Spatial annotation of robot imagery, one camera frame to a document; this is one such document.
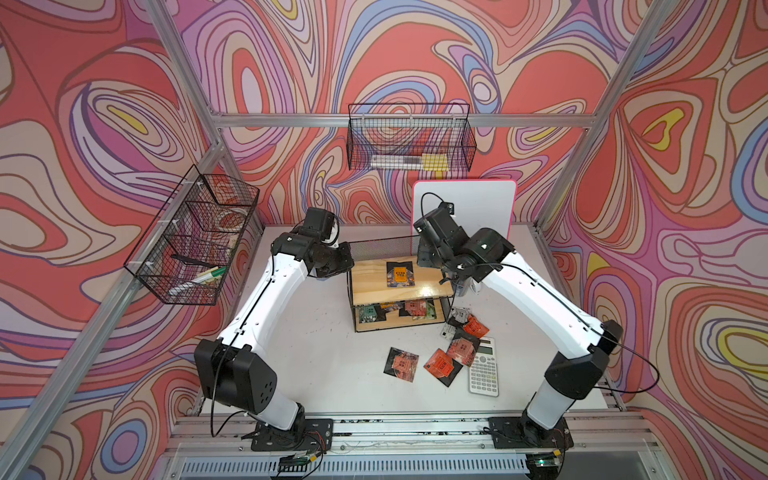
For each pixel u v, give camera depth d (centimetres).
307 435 73
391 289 84
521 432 66
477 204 98
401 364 84
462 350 86
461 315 93
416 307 94
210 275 71
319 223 61
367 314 93
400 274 84
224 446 74
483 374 82
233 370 41
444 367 84
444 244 51
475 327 91
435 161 86
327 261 65
